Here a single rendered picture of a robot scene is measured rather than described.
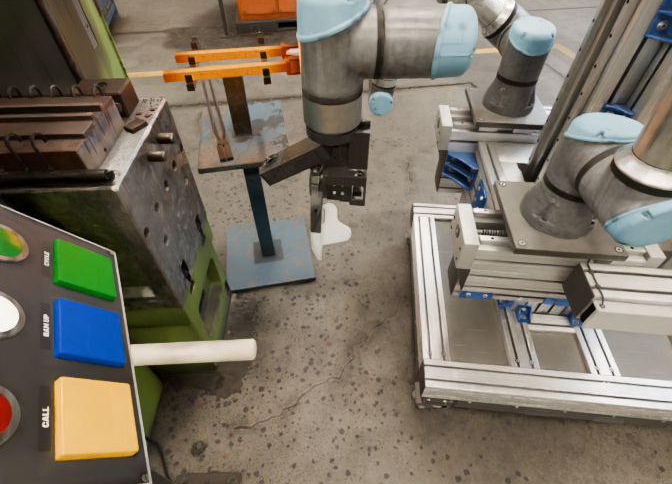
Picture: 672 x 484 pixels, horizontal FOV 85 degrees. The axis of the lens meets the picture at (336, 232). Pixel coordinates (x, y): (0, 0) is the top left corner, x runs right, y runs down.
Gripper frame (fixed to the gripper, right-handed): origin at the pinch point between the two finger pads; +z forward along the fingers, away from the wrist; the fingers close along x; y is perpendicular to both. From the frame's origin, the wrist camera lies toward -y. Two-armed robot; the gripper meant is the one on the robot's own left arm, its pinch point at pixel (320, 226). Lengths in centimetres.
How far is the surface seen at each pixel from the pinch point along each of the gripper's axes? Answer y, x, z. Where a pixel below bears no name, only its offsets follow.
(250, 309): -38, 37, 93
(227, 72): -33, 56, -1
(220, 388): -40, 3, 93
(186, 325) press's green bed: -45, 9, 58
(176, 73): -46, 52, -2
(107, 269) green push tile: -27.3, -15.9, -5.1
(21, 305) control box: -26.8, -26.6, -13.1
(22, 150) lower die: -59, 10, -4
